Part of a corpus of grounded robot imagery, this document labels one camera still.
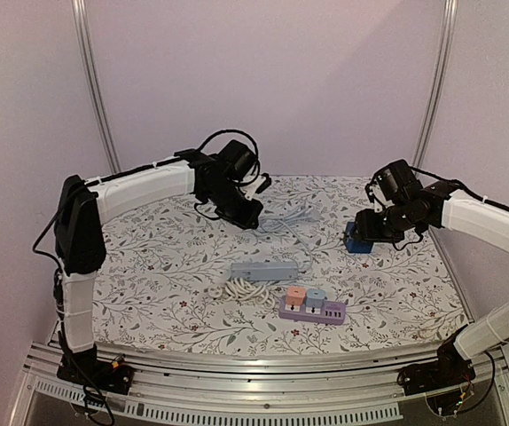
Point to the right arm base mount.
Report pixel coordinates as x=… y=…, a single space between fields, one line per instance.
x=447 y=370

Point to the aluminium frame post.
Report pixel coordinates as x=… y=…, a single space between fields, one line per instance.
x=82 y=28
x=450 y=11

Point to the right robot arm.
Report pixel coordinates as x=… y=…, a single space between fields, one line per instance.
x=407 y=199

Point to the right aluminium frame post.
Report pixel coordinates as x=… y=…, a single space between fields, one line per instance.
x=450 y=11

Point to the light blue power strip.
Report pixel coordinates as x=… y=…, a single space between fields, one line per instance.
x=264 y=271

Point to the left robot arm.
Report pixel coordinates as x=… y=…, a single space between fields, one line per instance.
x=229 y=179

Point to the purple power strip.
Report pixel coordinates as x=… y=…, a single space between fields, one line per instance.
x=332 y=313

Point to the floral patterned table mat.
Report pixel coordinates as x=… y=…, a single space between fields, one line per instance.
x=176 y=279

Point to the pink plug adapter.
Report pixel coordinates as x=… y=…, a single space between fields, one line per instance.
x=295 y=297

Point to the light blue plug adapter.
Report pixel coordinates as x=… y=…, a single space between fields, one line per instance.
x=315 y=298

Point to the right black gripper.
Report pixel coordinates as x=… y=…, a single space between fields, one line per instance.
x=365 y=226

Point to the dark blue cube socket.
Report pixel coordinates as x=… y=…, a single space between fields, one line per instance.
x=352 y=245

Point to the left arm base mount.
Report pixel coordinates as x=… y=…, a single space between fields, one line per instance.
x=85 y=368

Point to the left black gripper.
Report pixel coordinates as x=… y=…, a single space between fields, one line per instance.
x=249 y=220

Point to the aluminium front rail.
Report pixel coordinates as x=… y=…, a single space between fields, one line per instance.
x=353 y=388

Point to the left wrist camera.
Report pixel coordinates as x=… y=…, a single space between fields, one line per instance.
x=259 y=185

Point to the left aluminium frame post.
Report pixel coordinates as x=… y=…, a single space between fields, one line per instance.
x=82 y=28

